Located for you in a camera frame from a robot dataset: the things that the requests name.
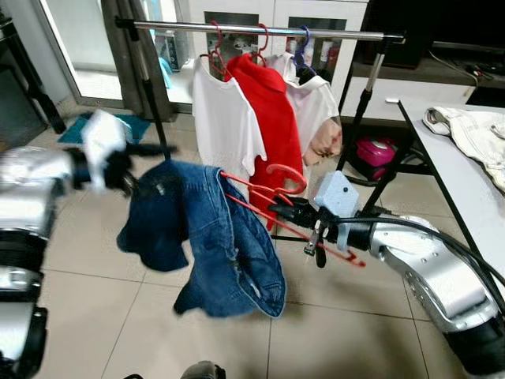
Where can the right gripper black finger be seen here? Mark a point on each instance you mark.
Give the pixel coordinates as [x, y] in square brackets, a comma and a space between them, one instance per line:
[293, 221]
[288, 208]

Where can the red plastic hanger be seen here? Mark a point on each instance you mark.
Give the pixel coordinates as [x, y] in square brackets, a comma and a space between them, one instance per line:
[218, 47]
[286, 166]
[263, 35]

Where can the blue denim jacket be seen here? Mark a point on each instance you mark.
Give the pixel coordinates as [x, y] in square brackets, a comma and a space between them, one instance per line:
[205, 229]

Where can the cream white jacket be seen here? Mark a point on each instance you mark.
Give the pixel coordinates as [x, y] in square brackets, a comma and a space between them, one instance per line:
[473, 134]

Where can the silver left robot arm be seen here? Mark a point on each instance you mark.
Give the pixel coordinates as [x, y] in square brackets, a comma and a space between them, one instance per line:
[31, 181]

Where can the blue plastic hanger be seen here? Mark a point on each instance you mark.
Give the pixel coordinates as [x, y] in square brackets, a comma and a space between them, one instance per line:
[304, 51]

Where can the teal floor mat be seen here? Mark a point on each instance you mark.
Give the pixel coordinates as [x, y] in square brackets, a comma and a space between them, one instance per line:
[136, 126]

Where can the red shirt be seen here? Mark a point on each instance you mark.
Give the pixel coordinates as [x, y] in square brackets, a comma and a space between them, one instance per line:
[272, 118]

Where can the pink vacuum cleaner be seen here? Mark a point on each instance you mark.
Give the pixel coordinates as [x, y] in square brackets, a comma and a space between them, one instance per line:
[377, 151]

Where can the dark grey curtain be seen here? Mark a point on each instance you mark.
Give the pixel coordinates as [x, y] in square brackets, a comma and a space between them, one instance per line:
[118, 71]

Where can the plain white t-shirt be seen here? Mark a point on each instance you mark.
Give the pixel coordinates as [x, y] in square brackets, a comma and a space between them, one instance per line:
[225, 126]

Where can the grey table black legs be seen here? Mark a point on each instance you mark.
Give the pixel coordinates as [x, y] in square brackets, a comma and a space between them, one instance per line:
[489, 213]

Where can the white printed t-shirt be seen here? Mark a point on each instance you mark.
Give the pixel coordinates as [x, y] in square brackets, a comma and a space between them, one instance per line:
[316, 106]

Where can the light blue plastic hangers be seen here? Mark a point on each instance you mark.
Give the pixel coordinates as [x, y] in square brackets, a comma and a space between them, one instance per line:
[164, 71]

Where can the black side table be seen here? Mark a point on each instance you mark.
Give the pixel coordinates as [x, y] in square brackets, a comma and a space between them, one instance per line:
[33, 79]

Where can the white framed glass door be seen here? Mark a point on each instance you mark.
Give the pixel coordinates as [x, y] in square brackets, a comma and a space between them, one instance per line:
[87, 39]

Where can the white low drawer cabinet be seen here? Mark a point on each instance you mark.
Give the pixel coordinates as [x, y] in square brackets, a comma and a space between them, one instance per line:
[371, 95]

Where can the dark grey robot foot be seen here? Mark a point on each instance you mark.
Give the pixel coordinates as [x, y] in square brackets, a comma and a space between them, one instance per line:
[203, 371]

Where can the silver black clothes rack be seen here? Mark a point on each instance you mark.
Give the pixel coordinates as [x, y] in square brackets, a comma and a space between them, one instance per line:
[347, 34]

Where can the white glass door cabinet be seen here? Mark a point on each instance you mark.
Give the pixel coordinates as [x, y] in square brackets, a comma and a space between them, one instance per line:
[272, 9]

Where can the black television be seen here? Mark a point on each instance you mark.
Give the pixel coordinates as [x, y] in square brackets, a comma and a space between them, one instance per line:
[442, 28]

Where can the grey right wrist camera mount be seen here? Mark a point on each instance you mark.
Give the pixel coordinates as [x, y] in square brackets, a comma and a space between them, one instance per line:
[335, 193]

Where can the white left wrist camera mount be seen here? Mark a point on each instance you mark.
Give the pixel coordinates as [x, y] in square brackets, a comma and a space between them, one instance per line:
[102, 146]

